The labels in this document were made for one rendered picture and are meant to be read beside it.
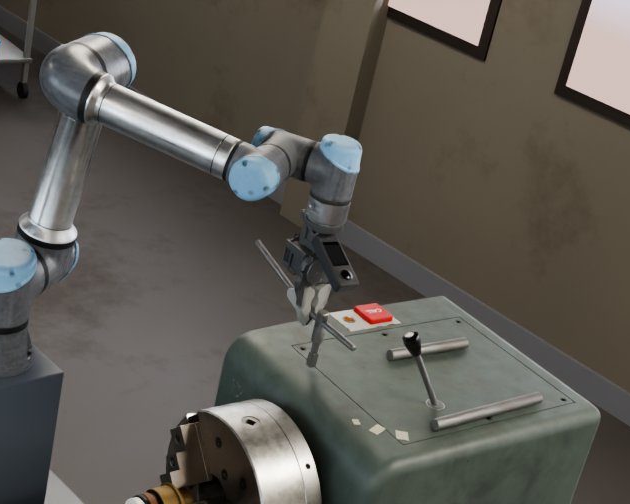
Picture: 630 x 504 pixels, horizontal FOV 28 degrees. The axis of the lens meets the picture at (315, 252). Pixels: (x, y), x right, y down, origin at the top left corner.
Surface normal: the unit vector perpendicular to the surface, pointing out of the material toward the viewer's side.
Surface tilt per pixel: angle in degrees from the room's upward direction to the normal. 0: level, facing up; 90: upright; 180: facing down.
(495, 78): 90
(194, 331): 0
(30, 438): 90
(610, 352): 90
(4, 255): 8
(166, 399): 0
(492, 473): 90
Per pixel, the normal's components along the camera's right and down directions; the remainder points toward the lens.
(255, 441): 0.38, -0.70
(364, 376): 0.21, -0.89
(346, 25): -0.72, 0.15
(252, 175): -0.31, 0.33
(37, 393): 0.66, 0.44
